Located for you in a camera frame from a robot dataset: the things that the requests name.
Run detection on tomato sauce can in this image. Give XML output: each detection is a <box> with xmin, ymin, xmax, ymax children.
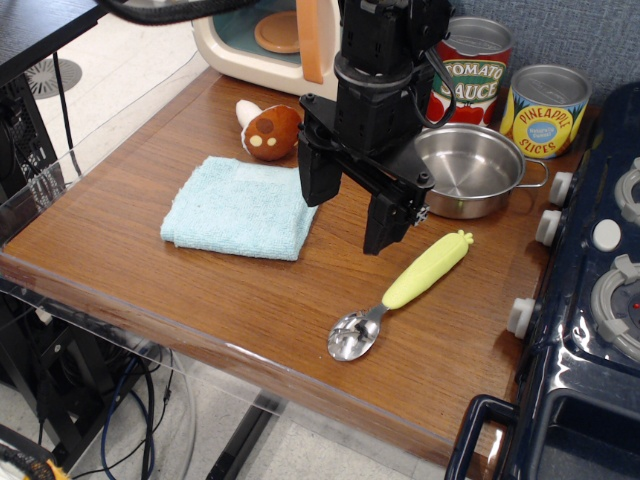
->
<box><xmin>426</xmin><ymin>16</ymin><xmax>514</xmax><ymax>126</ymax></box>

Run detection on brown plush mushroom toy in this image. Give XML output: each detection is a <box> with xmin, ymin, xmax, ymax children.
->
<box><xmin>235</xmin><ymin>100</ymin><xmax>302</xmax><ymax>161</ymax></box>

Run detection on black side desk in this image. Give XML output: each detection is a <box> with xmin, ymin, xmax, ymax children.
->
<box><xmin>0</xmin><ymin>0</ymin><xmax>126</xmax><ymax>201</ymax></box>

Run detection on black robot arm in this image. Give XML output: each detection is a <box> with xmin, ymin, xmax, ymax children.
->
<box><xmin>298</xmin><ymin>1</ymin><xmax>453</xmax><ymax>255</ymax></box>

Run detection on toy microwave oven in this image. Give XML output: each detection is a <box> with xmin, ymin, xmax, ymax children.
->
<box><xmin>193</xmin><ymin>0</ymin><xmax>341</xmax><ymax>100</ymax></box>

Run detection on pineapple slices can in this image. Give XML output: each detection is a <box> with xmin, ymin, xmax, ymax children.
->
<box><xmin>499</xmin><ymin>64</ymin><xmax>592</xmax><ymax>159</ymax></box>

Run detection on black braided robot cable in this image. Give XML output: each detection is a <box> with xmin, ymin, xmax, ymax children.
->
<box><xmin>97</xmin><ymin>0</ymin><xmax>261</xmax><ymax>26</ymax></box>

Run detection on black cable under table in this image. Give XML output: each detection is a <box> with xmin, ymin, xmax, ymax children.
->
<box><xmin>74</xmin><ymin>349</ymin><xmax>176</xmax><ymax>480</ymax></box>

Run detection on dark blue toy stove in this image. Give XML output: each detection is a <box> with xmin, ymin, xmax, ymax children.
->
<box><xmin>446</xmin><ymin>83</ymin><xmax>639</xmax><ymax>479</ymax></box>

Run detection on spoon with yellow-green handle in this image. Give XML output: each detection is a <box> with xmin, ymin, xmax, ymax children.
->
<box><xmin>327</xmin><ymin>230</ymin><xmax>474</xmax><ymax>362</ymax></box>

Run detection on light blue folded cloth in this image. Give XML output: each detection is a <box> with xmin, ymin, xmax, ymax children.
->
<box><xmin>160</xmin><ymin>157</ymin><xmax>316</xmax><ymax>261</ymax></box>

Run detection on small stainless steel pot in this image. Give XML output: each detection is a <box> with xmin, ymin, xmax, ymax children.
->
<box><xmin>415</xmin><ymin>123</ymin><xmax>549</xmax><ymax>220</ymax></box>

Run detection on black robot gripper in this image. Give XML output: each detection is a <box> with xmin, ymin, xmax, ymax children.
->
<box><xmin>298</xmin><ymin>53</ymin><xmax>434</xmax><ymax>255</ymax></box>

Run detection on blue cable under table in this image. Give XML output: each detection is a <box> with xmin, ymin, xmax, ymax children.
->
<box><xmin>100</xmin><ymin>355</ymin><xmax>156</xmax><ymax>480</ymax></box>

